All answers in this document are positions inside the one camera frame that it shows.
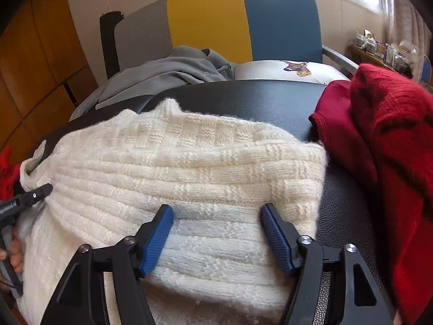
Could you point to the black upright pad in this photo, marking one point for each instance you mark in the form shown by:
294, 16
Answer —
110, 40

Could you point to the light sheer curtain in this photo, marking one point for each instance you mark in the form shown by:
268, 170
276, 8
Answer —
406, 23

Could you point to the grey garment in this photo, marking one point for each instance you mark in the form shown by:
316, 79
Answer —
162, 71

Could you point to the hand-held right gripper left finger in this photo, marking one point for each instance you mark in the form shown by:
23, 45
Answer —
159, 237

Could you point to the white deer-print cushion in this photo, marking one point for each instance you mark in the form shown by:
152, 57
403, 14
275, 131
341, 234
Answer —
270, 71

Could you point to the grey yellow blue sofa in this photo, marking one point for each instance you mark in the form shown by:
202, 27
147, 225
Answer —
209, 23

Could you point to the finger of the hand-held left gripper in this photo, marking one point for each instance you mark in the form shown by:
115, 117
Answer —
33, 196

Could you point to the wooden wardrobe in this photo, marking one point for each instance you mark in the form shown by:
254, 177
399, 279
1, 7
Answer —
33, 57

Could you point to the blue object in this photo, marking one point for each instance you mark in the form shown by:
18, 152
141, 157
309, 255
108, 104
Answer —
427, 69

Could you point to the white knit sweater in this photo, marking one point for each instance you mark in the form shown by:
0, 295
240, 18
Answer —
203, 162

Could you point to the person's red clothing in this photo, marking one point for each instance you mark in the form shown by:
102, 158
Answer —
6, 172

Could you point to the cluttered wooden desk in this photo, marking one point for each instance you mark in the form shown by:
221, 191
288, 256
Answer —
382, 52

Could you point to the dark red garment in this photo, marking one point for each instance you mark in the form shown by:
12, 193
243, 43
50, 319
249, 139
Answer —
338, 122

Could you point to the person's left hand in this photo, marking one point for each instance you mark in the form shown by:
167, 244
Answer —
17, 254

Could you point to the red fuzzy sweater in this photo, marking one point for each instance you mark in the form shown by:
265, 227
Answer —
399, 135

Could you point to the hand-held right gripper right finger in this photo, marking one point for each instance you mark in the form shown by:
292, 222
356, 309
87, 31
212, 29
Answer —
275, 237

